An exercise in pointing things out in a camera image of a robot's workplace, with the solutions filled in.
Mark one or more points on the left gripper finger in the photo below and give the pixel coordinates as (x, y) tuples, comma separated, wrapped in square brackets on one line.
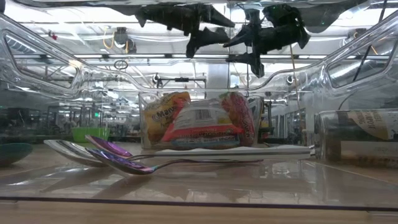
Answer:
[(208, 36), (216, 17)]

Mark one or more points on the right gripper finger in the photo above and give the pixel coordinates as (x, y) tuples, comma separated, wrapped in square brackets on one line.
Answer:
[(244, 35), (252, 59)]

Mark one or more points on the red snack packet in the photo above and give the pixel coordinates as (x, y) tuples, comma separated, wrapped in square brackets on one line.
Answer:
[(239, 118)]

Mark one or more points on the yellow ramen noodle packet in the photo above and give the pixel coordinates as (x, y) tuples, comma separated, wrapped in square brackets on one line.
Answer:
[(161, 116)]

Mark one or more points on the large seasoning jar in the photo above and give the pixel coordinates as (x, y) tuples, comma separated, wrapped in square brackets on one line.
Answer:
[(357, 137)]

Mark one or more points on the iridescent metal spoon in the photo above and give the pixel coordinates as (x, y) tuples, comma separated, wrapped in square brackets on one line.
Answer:
[(124, 165), (109, 147)]

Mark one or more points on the teal bowl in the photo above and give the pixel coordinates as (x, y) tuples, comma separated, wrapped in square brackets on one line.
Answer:
[(12, 154)]

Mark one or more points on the white building column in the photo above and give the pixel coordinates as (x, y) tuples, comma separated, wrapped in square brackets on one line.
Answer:
[(217, 81)]

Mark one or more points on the long ceiling light bar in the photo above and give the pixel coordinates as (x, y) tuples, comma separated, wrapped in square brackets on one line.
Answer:
[(140, 56)]

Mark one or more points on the clear plastic bin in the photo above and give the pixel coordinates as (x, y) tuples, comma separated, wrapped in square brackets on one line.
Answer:
[(199, 186), (143, 102)]

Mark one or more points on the green plastic bowl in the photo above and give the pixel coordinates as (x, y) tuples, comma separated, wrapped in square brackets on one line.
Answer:
[(90, 135)]

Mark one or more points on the black metal rig frame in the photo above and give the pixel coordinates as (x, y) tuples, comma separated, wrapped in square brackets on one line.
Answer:
[(182, 80)]

